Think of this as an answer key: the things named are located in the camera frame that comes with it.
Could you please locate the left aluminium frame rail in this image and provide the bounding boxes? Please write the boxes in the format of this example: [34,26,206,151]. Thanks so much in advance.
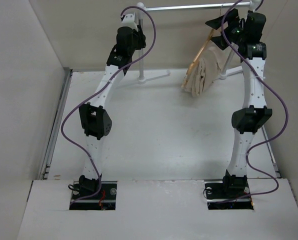
[37,67,73,180]

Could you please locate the wooden clothes hanger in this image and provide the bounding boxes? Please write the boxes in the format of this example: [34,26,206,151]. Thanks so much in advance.
[185,4,226,86]

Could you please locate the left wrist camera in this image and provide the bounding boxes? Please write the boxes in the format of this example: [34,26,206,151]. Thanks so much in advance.
[121,12,138,29]

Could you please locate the beige trousers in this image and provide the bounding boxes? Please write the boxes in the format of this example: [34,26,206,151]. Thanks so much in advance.
[181,42,231,97]

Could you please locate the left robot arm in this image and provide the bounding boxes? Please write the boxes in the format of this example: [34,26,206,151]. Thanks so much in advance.
[78,25,146,200]

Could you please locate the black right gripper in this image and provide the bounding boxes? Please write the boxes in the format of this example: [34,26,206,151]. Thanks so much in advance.
[204,8,246,51]

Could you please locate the white clothes rack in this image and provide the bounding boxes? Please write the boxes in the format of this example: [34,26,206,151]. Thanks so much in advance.
[117,0,264,87]

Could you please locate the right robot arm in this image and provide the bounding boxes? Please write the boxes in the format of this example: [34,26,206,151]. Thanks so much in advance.
[205,8,273,200]

